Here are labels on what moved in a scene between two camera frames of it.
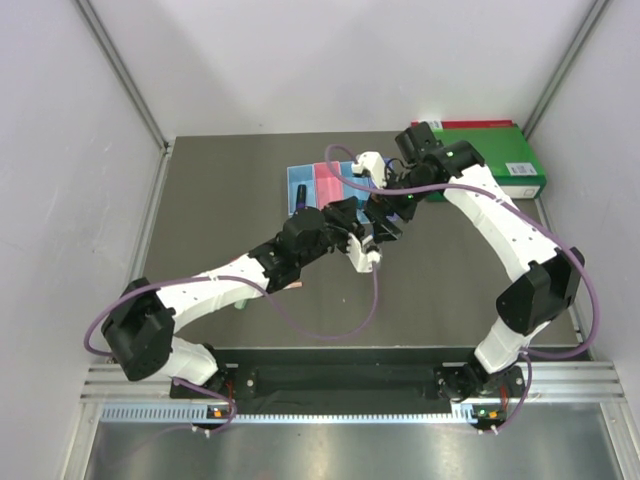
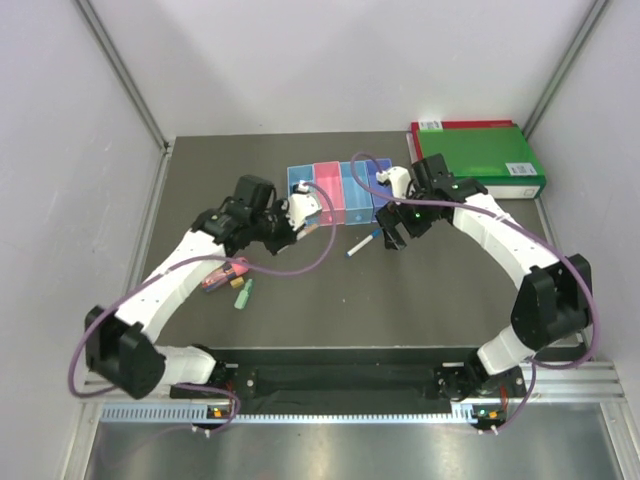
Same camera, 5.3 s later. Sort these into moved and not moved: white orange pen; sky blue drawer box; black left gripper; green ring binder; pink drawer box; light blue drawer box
Moved: black left gripper; white orange pen
Not moved: light blue drawer box; green ring binder; pink drawer box; sky blue drawer box
